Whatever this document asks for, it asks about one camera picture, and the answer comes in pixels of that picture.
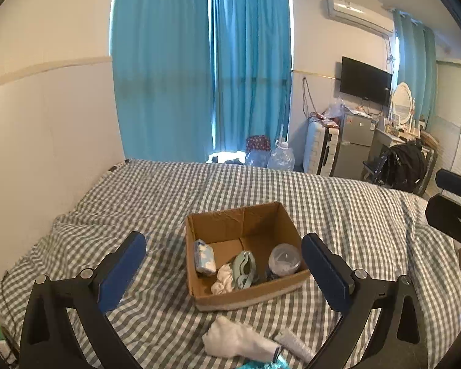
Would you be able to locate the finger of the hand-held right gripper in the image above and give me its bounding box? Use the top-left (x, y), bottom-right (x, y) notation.
top-left (425, 194), bottom-right (461, 245)
top-left (435, 169), bottom-right (461, 201)

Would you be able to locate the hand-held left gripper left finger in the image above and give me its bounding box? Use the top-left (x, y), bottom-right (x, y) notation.
top-left (19, 231), bottom-right (147, 369)

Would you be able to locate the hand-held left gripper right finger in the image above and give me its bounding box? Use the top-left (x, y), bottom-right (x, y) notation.
top-left (301, 232), bottom-right (431, 369)

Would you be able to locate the cardboard box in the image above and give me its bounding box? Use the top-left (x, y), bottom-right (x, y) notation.
top-left (185, 201), bottom-right (312, 312)

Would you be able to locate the white sock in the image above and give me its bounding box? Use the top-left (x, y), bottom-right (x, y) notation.
top-left (202, 316), bottom-right (283, 362)

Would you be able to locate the wooden chair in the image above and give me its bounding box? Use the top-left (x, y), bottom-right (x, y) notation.
top-left (361, 131), bottom-right (439, 196)

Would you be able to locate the clear round plastic container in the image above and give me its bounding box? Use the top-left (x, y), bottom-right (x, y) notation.
top-left (268, 243), bottom-right (303, 277)

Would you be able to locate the black backpack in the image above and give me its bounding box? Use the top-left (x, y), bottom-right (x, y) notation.
top-left (384, 142), bottom-right (427, 193)

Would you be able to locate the white wardrobe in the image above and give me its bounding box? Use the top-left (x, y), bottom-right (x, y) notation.
top-left (426, 59), bottom-right (461, 196)

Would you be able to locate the small white ribbed cloth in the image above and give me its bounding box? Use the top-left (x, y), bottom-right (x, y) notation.
top-left (274, 328), bottom-right (316, 363)

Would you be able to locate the grey checked bed sheet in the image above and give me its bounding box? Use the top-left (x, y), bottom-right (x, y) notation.
top-left (0, 158), bottom-right (461, 369)

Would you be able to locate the light green plastic clip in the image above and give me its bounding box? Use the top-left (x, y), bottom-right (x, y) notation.
top-left (231, 251), bottom-right (258, 290)

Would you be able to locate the white dressing desk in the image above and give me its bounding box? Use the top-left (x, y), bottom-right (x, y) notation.
top-left (369, 127), bottom-right (419, 162)

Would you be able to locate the blue patterned tissue packet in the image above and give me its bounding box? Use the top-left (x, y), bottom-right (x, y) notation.
top-left (193, 239), bottom-right (218, 276)

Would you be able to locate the white oval vanity mirror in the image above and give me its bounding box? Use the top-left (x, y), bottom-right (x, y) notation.
top-left (390, 82), bottom-right (415, 125)

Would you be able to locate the crumpled white cloth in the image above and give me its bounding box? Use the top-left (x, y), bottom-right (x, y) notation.
top-left (211, 263), bottom-right (237, 296)

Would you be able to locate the small grey fridge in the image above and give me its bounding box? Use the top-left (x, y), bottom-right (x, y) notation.
top-left (336, 113), bottom-right (374, 179)

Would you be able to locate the teal shiny item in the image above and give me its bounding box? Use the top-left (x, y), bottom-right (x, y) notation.
top-left (240, 355), bottom-right (289, 369)

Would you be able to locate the large clear water jug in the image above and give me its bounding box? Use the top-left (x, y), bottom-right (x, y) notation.
top-left (268, 141), bottom-right (296, 172)

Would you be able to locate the blue side window curtain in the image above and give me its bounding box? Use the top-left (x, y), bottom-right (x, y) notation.
top-left (392, 8), bottom-right (438, 127)

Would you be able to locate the light blue suitcase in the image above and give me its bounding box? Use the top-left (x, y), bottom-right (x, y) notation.
top-left (303, 119), bottom-right (342, 175)

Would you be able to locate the blue tinted water jug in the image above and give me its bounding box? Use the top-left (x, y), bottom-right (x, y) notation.
top-left (246, 149), bottom-right (271, 168)

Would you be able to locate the clear plastic bag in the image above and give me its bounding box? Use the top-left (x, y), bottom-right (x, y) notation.
top-left (325, 98), bottom-right (348, 120)

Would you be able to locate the red patterned bag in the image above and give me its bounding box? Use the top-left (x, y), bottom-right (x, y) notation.
top-left (246, 134), bottom-right (271, 152)

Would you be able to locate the white air conditioner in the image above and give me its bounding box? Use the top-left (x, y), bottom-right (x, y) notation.
top-left (326, 0), bottom-right (396, 38)

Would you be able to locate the wide blue curtain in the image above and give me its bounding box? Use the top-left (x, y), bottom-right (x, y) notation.
top-left (111, 0), bottom-right (216, 162)

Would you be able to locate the narrow blue curtain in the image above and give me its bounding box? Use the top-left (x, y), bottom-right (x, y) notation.
top-left (209, 0), bottom-right (293, 154)

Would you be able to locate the black wall television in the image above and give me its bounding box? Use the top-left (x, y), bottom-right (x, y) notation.
top-left (340, 56), bottom-right (392, 107)

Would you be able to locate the hanging wall cable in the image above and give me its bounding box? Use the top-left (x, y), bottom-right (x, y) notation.
top-left (301, 77), bottom-right (320, 118)

